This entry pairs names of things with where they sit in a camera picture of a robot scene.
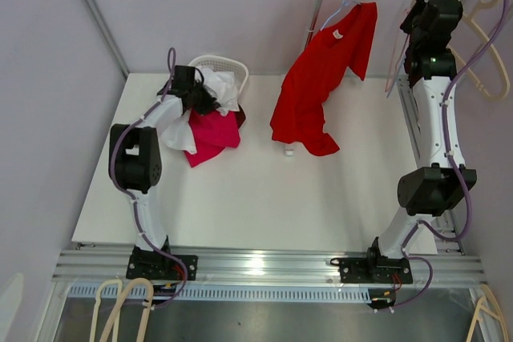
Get white t shirt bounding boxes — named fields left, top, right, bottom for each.
left=157, top=65, right=246, bottom=167

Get pink wire hanger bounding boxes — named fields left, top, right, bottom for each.
left=385, top=0, right=423, bottom=98

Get pink t shirt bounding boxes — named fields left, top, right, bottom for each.
left=184, top=111, right=240, bottom=167

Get dark maroon t shirt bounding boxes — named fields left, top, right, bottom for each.
left=234, top=105, right=246, bottom=129

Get beige wooden hanger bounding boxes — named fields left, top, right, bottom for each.
left=463, top=0, right=510, bottom=99

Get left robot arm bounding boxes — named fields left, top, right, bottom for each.
left=108, top=65, right=218, bottom=280

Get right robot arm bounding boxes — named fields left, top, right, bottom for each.
left=365, top=0, right=477, bottom=284

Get red t shirt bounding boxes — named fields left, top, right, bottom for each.
left=270, top=2, right=378, bottom=156

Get beige hanger bottom right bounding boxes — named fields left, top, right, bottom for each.
left=466, top=284, right=510, bottom=342

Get white perforated plastic basket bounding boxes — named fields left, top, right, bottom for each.
left=188, top=54, right=249, bottom=95

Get blue wire hanger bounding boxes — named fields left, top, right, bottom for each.
left=320, top=0, right=361, bottom=30

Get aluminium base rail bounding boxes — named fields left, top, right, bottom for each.
left=52, top=243, right=487, bottom=288

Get white cable duct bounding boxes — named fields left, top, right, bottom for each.
left=67, top=283, right=371, bottom=304

